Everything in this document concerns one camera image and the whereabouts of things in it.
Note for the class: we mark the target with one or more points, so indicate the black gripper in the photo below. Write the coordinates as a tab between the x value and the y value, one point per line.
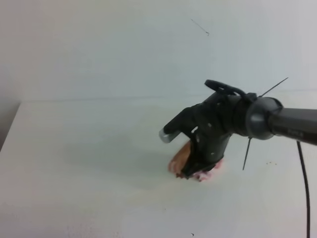
210	126

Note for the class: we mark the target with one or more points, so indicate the red white striped rag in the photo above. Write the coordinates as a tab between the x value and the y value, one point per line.
179	160

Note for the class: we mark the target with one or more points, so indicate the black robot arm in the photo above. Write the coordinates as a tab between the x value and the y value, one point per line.
264	117

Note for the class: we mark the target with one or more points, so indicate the black zip tie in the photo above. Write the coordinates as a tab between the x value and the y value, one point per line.
249	138

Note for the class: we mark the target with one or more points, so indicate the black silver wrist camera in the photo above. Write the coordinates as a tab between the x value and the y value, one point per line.
173	128

